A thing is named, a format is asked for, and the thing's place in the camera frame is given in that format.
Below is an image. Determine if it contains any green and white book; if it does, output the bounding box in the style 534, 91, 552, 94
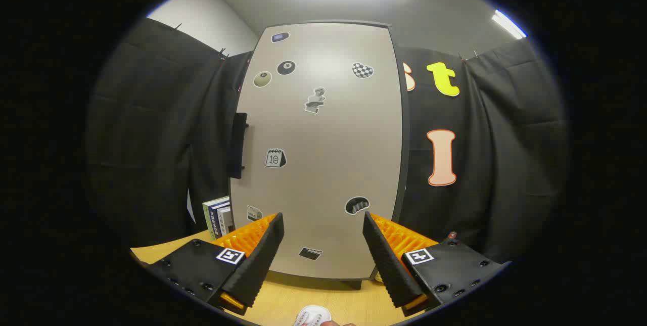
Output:
202, 196, 230, 240

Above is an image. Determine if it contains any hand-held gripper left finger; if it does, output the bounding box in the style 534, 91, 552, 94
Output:
144, 212, 285, 316

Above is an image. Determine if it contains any white shoe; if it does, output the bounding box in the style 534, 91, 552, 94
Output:
294, 305, 332, 326

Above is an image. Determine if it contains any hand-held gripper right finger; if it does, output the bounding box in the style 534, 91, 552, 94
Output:
362, 211, 511, 316

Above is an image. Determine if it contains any dark blue book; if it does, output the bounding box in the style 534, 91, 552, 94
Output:
210, 201, 232, 239

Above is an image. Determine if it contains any narrow ceiling light strip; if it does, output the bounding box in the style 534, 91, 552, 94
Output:
492, 9, 528, 40

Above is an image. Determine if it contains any black backdrop cloth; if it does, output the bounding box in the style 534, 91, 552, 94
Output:
86, 17, 569, 266

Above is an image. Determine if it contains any dark grey shoe cabinet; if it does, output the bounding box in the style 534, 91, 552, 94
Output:
230, 19, 410, 290

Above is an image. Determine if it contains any white and black book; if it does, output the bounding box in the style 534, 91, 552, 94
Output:
217, 206, 236, 236

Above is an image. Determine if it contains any black cabinet door handle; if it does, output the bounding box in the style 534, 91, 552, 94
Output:
227, 112, 249, 179

